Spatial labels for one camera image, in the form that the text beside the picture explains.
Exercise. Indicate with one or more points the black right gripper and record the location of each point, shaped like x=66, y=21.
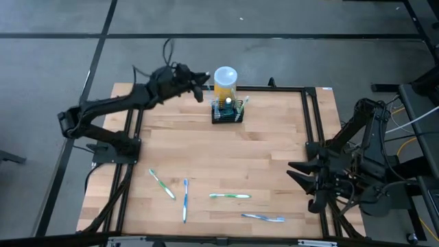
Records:
x=334, y=175

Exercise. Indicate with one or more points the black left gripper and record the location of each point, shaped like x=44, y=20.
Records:
x=176, y=80

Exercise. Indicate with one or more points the green white toothbrush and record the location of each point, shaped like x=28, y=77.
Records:
x=162, y=184
x=244, y=103
x=229, y=196

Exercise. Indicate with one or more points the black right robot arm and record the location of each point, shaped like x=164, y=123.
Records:
x=370, y=147

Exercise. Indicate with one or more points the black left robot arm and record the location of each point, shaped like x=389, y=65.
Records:
x=113, y=103

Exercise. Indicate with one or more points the yellow jar with white lid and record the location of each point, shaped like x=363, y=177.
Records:
x=225, y=76

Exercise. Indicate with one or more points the teal bottle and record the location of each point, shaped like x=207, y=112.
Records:
x=228, y=104

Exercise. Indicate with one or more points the white tube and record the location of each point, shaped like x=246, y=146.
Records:
x=235, y=99

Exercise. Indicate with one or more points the blue white wavy toothbrush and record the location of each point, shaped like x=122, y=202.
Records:
x=262, y=217

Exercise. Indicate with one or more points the white label strip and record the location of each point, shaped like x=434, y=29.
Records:
x=125, y=239
x=317, y=243

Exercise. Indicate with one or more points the dark grey desk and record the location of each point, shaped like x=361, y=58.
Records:
x=416, y=130

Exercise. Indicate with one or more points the black desk foot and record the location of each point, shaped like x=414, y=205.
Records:
x=10, y=158

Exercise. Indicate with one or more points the black aluminium table frame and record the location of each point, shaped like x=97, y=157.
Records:
x=281, y=88

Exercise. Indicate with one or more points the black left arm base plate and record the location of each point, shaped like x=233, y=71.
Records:
x=115, y=154

